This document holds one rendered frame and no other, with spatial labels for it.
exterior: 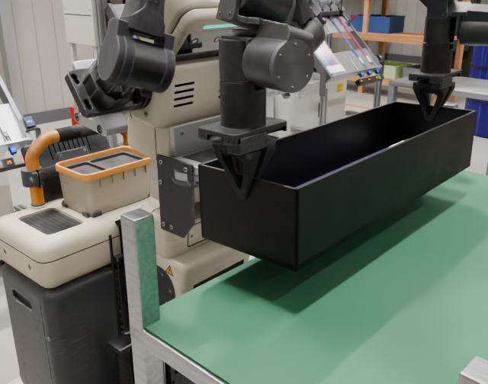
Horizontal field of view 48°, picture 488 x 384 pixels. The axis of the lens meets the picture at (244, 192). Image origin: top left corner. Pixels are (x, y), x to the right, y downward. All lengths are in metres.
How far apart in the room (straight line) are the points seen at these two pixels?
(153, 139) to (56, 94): 4.87
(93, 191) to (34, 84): 4.55
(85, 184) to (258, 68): 0.85
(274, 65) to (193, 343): 0.34
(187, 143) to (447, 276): 0.54
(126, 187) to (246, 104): 0.83
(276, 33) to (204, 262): 0.70
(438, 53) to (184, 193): 0.55
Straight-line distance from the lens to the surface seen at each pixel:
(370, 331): 0.74
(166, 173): 1.09
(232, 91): 0.67
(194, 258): 1.21
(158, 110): 1.07
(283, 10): 0.69
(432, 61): 1.15
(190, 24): 1.02
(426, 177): 0.99
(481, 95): 3.21
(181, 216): 1.09
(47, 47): 5.95
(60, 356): 1.47
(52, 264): 1.34
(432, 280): 0.87
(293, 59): 0.61
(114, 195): 1.44
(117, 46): 0.89
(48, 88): 5.98
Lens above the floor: 1.37
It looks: 21 degrees down
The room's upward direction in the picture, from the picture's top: straight up
